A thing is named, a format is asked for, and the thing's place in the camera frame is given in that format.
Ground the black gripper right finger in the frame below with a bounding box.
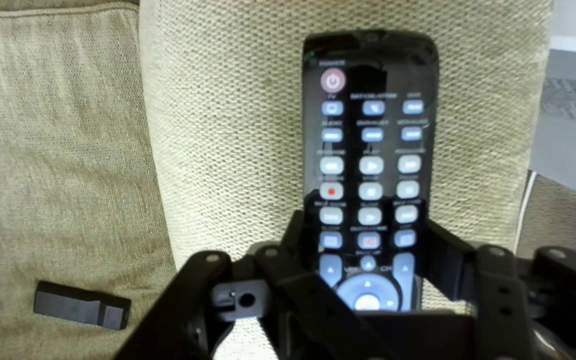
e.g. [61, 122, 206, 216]
[421, 219, 481, 304]

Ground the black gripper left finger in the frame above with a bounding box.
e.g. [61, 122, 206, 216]
[276, 208, 319, 279]

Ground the glossy black long remote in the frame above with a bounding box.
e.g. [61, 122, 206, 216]
[301, 29, 442, 316]

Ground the small black grey remote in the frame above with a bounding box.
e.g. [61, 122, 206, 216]
[32, 279, 135, 333]

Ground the beige fabric sofa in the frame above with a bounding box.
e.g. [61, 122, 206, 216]
[0, 0, 559, 360]

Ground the beige sofa seat cushion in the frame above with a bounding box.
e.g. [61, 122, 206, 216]
[0, 2, 179, 360]

